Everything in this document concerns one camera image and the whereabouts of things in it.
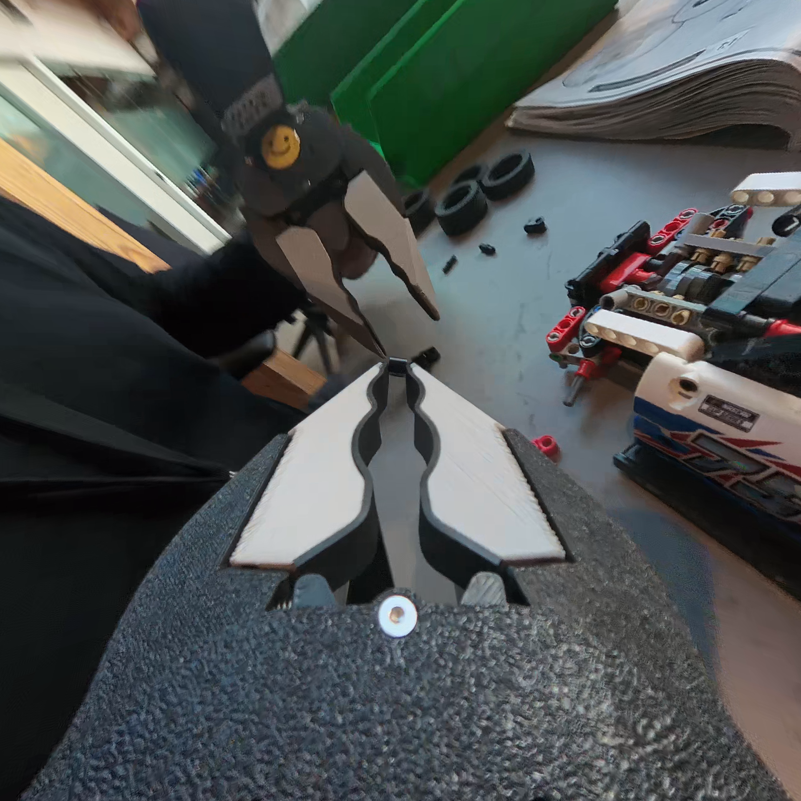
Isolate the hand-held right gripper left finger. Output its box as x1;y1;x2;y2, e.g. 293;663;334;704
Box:
229;362;390;588

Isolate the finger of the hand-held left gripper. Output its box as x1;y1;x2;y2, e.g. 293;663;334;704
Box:
275;224;388;360
344;170;441;322

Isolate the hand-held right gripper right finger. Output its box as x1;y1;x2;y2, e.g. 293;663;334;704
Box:
407;363;567;606

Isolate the toy brick race car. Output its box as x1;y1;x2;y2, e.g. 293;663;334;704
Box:
546;172;801;558

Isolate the person's left forearm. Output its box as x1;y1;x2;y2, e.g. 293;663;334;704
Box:
150;241;309;359

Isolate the person's left hand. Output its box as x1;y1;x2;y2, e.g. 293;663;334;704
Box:
313;203;378;280

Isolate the black office chair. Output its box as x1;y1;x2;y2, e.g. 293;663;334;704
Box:
209;307;340;380

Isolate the green plastic bin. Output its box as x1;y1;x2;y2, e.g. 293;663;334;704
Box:
272;0;464;126
330;0;620;190

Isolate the open instruction book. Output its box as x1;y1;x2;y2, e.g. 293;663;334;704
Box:
506;0;801;152

